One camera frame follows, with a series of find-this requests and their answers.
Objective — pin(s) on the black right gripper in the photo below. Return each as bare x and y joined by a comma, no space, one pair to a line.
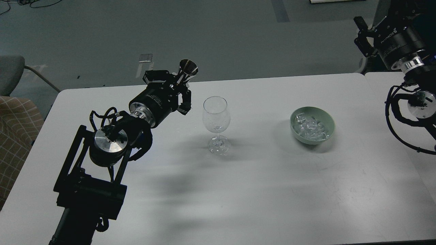
394,37

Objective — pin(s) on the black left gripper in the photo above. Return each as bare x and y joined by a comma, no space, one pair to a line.
160,98

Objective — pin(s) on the steel cocktail jigger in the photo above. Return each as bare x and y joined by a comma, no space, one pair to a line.
187,70

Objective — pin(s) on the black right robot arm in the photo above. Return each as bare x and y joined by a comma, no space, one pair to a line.
413,101

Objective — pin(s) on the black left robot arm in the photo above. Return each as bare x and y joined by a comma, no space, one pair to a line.
90,181

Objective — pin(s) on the clear wine glass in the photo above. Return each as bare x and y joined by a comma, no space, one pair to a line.
216,119

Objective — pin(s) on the pile of ice cubes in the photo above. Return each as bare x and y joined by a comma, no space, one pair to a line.
310,128

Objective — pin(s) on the metal floor plate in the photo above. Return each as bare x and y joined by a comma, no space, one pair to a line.
145,58

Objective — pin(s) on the white office chair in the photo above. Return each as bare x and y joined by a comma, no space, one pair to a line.
363,65

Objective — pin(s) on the white board on floor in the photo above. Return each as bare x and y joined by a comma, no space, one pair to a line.
332,1

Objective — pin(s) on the green bowl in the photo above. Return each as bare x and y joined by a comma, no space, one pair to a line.
318,114

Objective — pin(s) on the checkered beige cushion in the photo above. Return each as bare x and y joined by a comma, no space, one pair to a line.
20,124

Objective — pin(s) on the grey chair left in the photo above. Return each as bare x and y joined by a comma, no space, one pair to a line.
11,70

